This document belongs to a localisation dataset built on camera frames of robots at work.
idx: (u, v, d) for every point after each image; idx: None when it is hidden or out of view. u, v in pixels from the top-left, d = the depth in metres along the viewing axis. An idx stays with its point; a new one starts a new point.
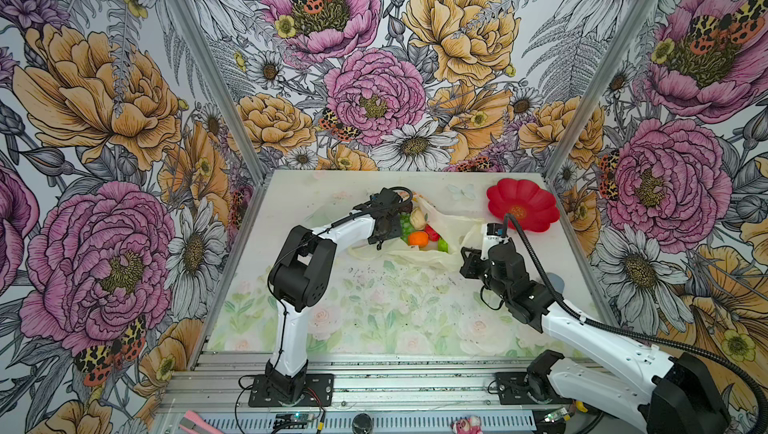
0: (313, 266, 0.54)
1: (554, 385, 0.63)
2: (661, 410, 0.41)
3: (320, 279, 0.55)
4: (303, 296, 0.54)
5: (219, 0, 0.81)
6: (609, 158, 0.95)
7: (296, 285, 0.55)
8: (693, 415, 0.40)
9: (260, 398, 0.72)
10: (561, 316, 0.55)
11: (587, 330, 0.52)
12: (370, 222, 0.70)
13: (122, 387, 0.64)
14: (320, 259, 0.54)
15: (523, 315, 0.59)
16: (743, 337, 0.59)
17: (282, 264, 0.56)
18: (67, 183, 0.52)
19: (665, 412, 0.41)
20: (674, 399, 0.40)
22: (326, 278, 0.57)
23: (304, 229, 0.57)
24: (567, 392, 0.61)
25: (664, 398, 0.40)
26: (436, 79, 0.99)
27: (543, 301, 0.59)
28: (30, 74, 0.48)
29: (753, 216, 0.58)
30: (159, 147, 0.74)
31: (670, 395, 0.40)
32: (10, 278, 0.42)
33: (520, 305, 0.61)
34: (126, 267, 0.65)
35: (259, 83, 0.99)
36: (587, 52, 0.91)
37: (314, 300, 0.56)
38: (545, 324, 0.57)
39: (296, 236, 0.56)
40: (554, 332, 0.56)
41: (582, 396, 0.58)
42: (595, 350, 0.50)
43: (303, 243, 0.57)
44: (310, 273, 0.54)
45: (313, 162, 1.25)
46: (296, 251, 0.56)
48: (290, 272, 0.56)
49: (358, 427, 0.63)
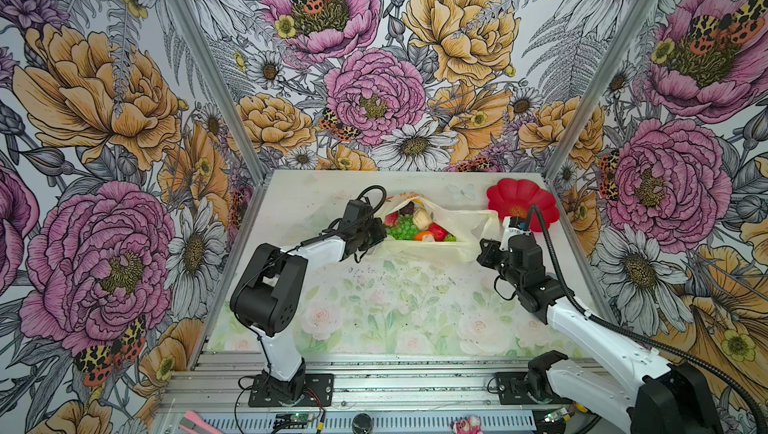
0: (282, 286, 0.50)
1: (551, 383, 0.64)
2: (646, 409, 0.42)
3: (289, 300, 0.50)
4: (270, 320, 0.48)
5: (219, 0, 0.81)
6: (609, 158, 0.95)
7: (261, 308, 0.49)
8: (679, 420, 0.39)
9: (260, 398, 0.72)
10: (567, 310, 0.56)
11: (590, 326, 0.52)
12: (340, 244, 0.68)
13: (122, 387, 0.64)
14: (290, 277, 0.50)
15: (531, 304, 0.61)
16: (744, 337, 0.59)
17: (245, 287, 0.51)
18: (67, 183, 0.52)
19: (649, 410, 0.41)
20: (662, 398, 0.40)
22: (295, 300, 0.52)
23: (271, 246, 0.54)
24: (564, 391, 0.61)
25: (651, 396, 0.40)
26: (436, 79, 0.99)
27: (554, 294, 0.60)
28: (30, 74, 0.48)
29: (753, 216, 0.58)
30: (159, 147, 0.74)
31: (658, 394, 0.40)
32: (10, 278, 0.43)
33: (530, 294, 0.62)
34: (126, 267, 0.65)
35: (259, 83, 0.99)
36: (587, 52, 0.91)
37: (282, 326, 0.50)
38: (549, 316, 0.59)
39: (262, 254, 0.52)
40: (557, 324, 0.58)
41: (577, 394, 0.58)
42: (593, 346, 0.51)
43: (269, 263, 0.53)
44: (278, 293, 0.49)
45: (313, 162, 1.25)
46: (262, 272, 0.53)
48: (255, 295, 0.50)
49: (358, 427, 0.63)
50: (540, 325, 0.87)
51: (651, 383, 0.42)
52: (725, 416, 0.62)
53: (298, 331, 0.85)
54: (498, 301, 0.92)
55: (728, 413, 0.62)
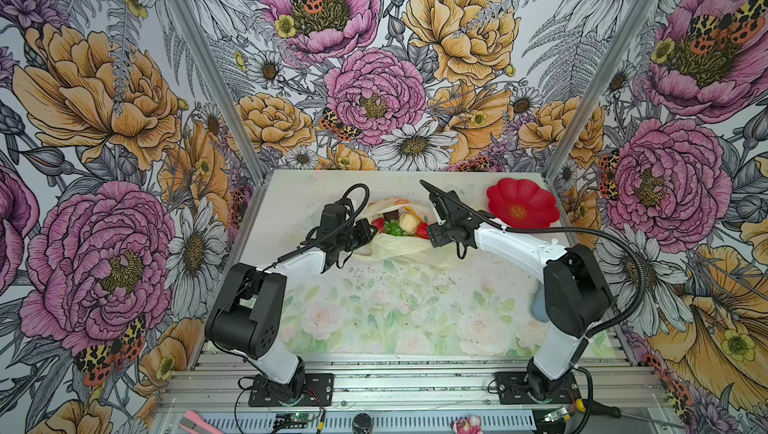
0: (260, 307, 0.47)
1: (545, 372, 0.64)
2: (553, 288, 0.50)
3: (270, 320, 0.47)
4: (250, 344, 0.45)
5: (218, 0, 0.81)
6: (609, 158, 0.95)
7: (240, 335, 0.46)
8: (574, 287, 0.48)
9: (260, 398, 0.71)
10: (489, 229, 0.63)
11: (507, 235, 0.60)
12: (320, 256, 0.65)
13: (122, 387, 0.64)
14: (268, 296, 0.47)
15: (462, 234, 0.68)
16: (743, 337, 0.59)
17: (219, 312, 0.47)
18: (67, 183, 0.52)
19: (554, 288, 0.49)
20: (560, 273, 0.48)
22: (275, 321, 0.49)
23: (246, 266, 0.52)
24: (554, 368, 0.62)
25: (552, 272, 0.48)
26: (436, 79, 0.99)
27: (476, 222, 0.67)
28: (30, 74, 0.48)
29: (753, 216, 0.58)
30: (159, 147, 0.74)
31: (557, 270, 0.48)
32: (10, 278, 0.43)
33: (459, 226, 0.70)
34: (126, 267, 0.65)
35: (259, 83, 0.99)
36: (587, 52, 0.91)
37: (264, 348, 0.47)
38: (478, 241, 0.66)
39: (237, 276, 0.49)
40: (485, 244, 0.65)
41: (562, 359, 0.59)
42: (511, 251, 0.59)
43: (245, 284, 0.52)
44: (257, 315, 0.46)
45: (313, 162, 1.25)
46: (238, 295, 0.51)
48: (231, 320, 0.47)
49: (358, 427, 0.63)
50: (540, 325, 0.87)
51: (552, 264, 0.50)
52: (725, 415, 0.62)
53: (298, 330, 0.85)
54: (498, 301, 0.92)
55: (728, 412, 0.62)
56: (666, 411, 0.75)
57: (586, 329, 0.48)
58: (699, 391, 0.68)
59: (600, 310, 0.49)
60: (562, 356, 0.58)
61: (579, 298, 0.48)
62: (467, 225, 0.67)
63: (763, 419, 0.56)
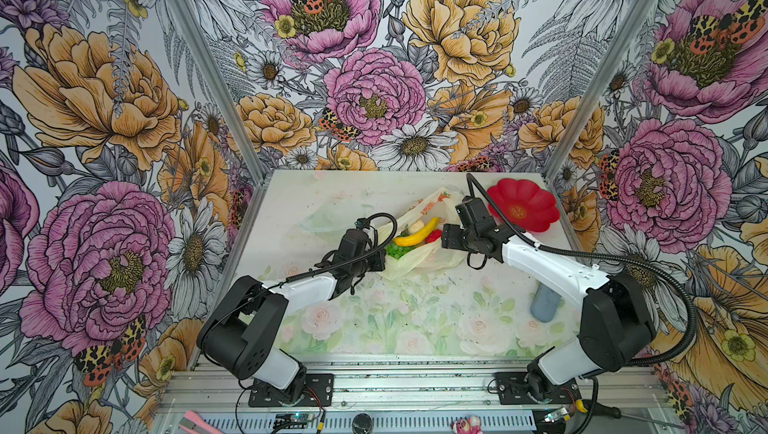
0: (254, 328, 0.45)
1: (546, 374, 0.65)
2: (591, 317, 0.45)
3: (261, 342, 0.45)
4: (236, 365, 0.44)
5: (219, 0, 0.81)
6: (609, 158, 0.95)
7: (229, 352, 0.44)
8: (616, 321, 0.44)
9: (260, 398, 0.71)
10: (519, 245, 0.59)
11: (540, 254, 0.56)
12: (330, 283, 0.63)
13: (122, 387, 0.64)
14: (265, 317, 0.46)
15: (489, 246, 0.63)
16: (744, 337, 0.59)
17: (216, 323, 0.47)
18: (67, 183, 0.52)
19: (593, 317, 0.45)
20: (601, 304, 0.44)
22: (267, 343, 0.47)
23: (252, 281, 0.50)
24: (557, 373, 0.62)
25: (593, 304, 0.44)
26: (436, 79, 0.99)
27: (505, 235, 0.62)
28: (30, 74, 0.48)
29: (753, 216, 0.58)
30: (159, 148, 0.74)
31: (599, 301, 0.44)
32: (10, 278, 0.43)
33: (486, 238, 0.64)
34: (126, 267, 0.65)
35: (259, 83, 0.99)
36: (587, 52, 0.91)
37: (252, 369, 0.46)
38: (504, 254, 0.62)
39: (240, 289, 0.48)
40: (511, 259, 0.61)
41: (571, 371, 0.58)
42: (542, 270, 0.55)
43: (246, 299, 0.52)
44: (249, 335, 0.45)
45: (313, 162, 1.25)
46: (237, 309, 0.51)
48: (223, 336, 0.46)
49: (358, 427, 0.63)
50: (540, 325, 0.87)
51: (594, 293, 0.46)
52: (725, 415, 0.62)
53: (298, 331, 0.85)
54: (498, 301, 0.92)
55: (729, 412, 0.62)
56: (666, 411, 0.75)
57: (622, 363, 0.44)
58: (699, 391, 0.68)
59: (639, 343, 0.45)
60: (571, 370, 0.58)
61: (620, 332, 0.44)
62: (496, 238, 0.62)
63: (762, 418, 0.56)
